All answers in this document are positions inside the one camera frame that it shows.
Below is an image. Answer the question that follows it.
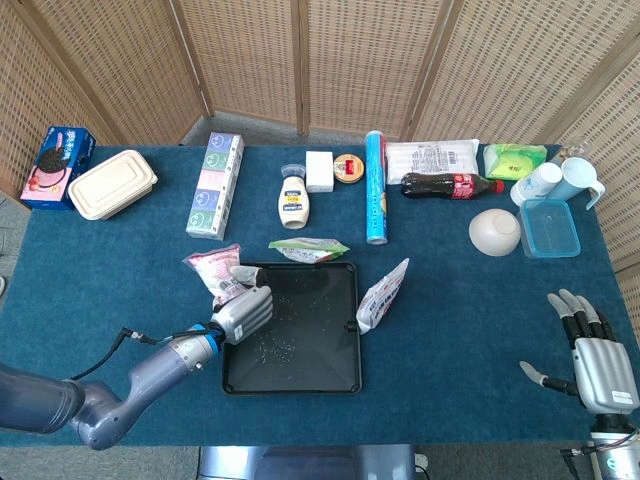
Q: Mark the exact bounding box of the blue table cloth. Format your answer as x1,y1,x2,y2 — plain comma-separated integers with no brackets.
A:
0,144,640,448

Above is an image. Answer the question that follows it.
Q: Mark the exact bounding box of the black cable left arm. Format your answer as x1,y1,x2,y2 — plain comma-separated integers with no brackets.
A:
72,326,174,382

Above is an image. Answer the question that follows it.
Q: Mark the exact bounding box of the wooden wicker folding screen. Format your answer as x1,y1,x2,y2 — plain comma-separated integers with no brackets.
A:
0,0,640,321

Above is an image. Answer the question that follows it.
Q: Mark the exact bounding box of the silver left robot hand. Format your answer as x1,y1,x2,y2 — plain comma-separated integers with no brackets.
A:
210,264,275,346

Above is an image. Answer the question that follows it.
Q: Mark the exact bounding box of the beige lidded lunch box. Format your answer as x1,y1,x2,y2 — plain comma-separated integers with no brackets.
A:
67,149,159,222

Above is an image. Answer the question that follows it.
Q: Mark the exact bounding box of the black square tray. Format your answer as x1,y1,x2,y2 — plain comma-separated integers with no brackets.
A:
221,260,363,396

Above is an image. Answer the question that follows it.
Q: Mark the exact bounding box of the pink snack packet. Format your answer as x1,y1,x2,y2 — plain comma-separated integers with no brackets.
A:
181,243,254,310

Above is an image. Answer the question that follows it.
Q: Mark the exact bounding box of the blue clear plastic container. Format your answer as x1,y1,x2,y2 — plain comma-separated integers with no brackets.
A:
518,198,582,260

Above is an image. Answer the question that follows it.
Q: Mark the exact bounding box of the long pastel tissue pack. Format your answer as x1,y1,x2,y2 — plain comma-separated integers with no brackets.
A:
185,131,246,242

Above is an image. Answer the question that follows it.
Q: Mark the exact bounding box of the blue cookie box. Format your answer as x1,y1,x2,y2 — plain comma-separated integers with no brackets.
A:
19,125,97,211

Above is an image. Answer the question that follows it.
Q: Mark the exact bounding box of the cola bottle red label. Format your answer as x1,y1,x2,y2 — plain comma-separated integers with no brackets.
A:
400,172,506,200

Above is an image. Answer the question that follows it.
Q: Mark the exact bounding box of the white printed snack packet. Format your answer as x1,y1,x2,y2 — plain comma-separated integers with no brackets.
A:
355,257,411,335

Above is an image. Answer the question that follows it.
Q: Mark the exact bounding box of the round tin red label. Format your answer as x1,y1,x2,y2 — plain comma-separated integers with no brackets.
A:
333,153,366,184

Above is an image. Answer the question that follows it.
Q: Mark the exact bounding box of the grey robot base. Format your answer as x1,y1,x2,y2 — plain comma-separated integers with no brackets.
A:
197,443,426,480

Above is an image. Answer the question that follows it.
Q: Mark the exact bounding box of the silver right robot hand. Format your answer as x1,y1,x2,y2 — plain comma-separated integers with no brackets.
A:
518,288,634,415

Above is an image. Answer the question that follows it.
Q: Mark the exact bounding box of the white mayonnaise bottle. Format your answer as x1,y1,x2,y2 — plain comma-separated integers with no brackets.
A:
277,164,313,230

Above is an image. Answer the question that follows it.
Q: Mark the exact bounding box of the small white box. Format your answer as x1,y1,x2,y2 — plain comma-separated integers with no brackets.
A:
305,150,335,194

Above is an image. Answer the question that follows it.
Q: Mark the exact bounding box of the green snack packet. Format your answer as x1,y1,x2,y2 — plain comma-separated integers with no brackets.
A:
267,236,351,265

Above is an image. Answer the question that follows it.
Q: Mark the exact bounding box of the white barcode packet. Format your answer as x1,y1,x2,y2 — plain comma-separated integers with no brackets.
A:
385,138,480,185

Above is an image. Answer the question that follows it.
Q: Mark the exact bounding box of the blue cling film roll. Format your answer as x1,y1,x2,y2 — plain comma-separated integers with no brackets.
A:
364,130,390,245

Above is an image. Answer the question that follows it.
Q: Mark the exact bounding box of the beige bowl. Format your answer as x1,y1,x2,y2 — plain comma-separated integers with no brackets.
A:
468,208,522,258

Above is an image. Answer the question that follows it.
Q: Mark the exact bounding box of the light blue handled jug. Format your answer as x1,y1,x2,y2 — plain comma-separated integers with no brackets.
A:
547,157,606,211

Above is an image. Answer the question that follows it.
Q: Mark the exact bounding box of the green wipes pack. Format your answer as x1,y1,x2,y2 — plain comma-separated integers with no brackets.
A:
482,143,547,181

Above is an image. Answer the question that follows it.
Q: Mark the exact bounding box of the clear drinking glass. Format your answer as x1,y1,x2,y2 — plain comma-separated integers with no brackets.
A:
552,135,594,166

